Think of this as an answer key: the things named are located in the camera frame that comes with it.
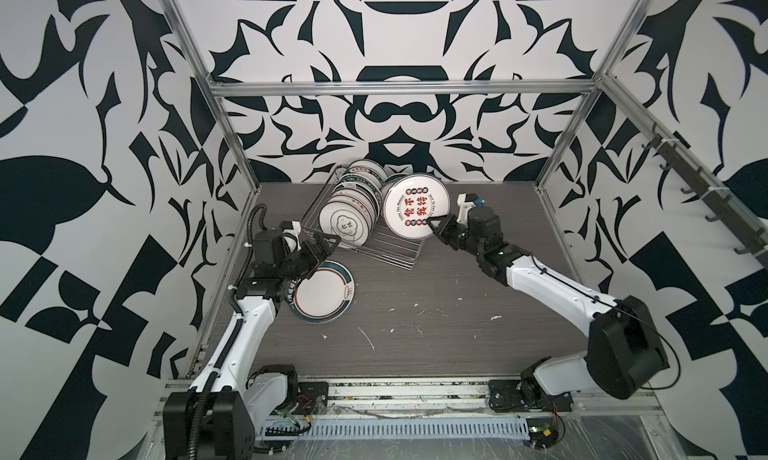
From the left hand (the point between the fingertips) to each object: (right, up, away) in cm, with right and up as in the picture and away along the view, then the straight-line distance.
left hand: (333, 241), depth 79 cm
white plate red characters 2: (+18, +13, +8) cm, 24 cm away
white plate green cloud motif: (+1, +5, +17) cm, 18 cm away
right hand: (+25, +6, +2) cm, 25 cm away
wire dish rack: (+9, +6, +15) cm, 18 cm away
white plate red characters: (+27, +11, +5) cm, 29 cm away
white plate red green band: (-4, -17, +11) cm, 21 cm away
